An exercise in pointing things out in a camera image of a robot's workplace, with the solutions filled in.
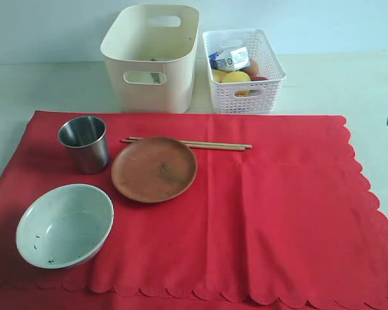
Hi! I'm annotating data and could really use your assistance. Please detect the yellow lemon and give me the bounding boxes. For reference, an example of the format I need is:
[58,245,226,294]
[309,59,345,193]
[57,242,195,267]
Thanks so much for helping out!
[221,71,251,83]

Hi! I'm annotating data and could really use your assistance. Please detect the red tablecloth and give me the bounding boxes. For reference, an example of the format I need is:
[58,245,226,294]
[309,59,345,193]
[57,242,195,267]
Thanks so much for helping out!
[0,111,388,309]

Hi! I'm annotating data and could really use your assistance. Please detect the yellow cheese wedge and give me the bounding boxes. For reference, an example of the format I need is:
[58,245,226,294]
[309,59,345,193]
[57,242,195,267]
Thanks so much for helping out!
[211,69,227,83]

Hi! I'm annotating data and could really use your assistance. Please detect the pale green bowl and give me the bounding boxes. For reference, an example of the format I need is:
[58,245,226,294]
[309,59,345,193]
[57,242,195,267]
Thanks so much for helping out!
[16,183,114,269]

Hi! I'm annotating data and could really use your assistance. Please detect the wooden chopstick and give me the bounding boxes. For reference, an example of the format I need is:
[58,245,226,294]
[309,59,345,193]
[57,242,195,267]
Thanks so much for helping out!
[120,139,246,151]
[121,137,252,149]

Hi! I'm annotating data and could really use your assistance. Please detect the brown round plate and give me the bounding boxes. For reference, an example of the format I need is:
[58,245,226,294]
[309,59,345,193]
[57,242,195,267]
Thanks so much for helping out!
[111,137,198,203]

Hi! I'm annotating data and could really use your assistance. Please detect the cream plastic bin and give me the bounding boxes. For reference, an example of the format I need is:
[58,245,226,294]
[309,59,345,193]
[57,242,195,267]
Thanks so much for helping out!
[100,4,200,113]

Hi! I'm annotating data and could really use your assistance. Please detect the fried chicken nugget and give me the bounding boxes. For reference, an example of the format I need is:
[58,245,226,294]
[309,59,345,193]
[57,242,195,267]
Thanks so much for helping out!
[235,90,250,97]

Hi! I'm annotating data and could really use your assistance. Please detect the stainless steel cup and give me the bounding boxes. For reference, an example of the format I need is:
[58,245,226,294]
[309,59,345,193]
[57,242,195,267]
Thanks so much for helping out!
[58,115,109,174]

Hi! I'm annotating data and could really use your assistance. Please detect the brown egg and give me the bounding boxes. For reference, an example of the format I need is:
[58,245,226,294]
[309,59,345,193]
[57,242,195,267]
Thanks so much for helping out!
[244,59,259,76]

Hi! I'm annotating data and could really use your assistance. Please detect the red sausage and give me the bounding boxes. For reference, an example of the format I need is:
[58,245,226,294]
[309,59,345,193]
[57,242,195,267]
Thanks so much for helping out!
[250,75,268,81]

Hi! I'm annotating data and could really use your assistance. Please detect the blue white milk carton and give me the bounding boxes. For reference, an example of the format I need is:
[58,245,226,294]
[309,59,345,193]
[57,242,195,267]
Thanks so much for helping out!
[208,46,250,72]

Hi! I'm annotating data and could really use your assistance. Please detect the white perforated plastic basket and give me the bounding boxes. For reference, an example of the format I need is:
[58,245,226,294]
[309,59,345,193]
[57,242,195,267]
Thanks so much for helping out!
[202,28,286,114]

